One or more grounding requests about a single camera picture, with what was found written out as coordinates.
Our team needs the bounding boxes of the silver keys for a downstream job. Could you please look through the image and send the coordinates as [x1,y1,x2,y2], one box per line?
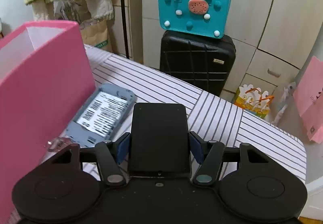
[44,137,72,153]

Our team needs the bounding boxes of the white wardrobe cabinet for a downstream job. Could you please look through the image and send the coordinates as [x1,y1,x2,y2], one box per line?
[128,0,322,96]

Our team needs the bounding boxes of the pink cardboard storage box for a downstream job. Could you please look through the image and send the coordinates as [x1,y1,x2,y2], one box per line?
[1,20,95,223]

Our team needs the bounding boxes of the teal felt handbag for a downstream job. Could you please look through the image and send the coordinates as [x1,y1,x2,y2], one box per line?
[158,0,231,39]

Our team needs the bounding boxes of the striped white tablecloth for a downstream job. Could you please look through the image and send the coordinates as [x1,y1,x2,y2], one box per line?
[7,43,307,224]

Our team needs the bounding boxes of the pink paper shopping bag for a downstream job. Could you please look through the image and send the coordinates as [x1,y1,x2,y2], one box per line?
[293,56,322,144]

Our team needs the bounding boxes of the brown paper shopping bag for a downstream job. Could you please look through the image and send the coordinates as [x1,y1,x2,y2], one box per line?
[80,19,113,52]

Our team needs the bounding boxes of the black hard suitcase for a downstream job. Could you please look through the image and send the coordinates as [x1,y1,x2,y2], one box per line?
[159,30,236,96]

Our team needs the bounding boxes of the colourful cartoon gift bag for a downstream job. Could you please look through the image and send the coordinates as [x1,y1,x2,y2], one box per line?
[233,84,274,119]

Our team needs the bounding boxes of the grey device back cover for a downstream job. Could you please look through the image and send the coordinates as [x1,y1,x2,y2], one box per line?
[66,83,137,147]

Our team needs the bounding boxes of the black power bank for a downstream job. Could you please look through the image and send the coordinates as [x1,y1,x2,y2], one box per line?
[128,103,191,178]

